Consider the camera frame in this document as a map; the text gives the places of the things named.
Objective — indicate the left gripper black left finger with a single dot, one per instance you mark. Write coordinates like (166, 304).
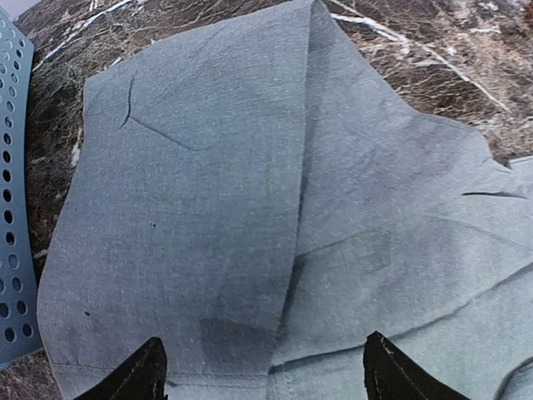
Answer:
(142, 376)

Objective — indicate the grey long sleeve shirt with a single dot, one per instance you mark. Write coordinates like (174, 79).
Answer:
(254, 194)

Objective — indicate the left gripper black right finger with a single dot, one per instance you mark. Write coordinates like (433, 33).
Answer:
(389, 374)

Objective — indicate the light blue plastic basket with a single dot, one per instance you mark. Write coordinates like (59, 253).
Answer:
(19, 331)

